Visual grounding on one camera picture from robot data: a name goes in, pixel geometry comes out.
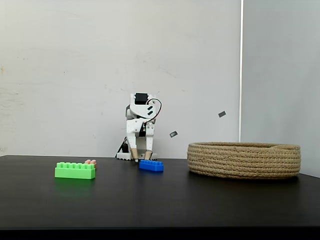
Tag woven rope basket tray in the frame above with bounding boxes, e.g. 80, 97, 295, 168
187, 141, 301, 180

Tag red black gripper servo cable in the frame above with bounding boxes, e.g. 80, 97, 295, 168
143, 99, 163, 125

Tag blue lego block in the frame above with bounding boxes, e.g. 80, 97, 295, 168
138, 159, 165, 173

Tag green lego block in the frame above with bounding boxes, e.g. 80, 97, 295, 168
54, 161, 97, 180

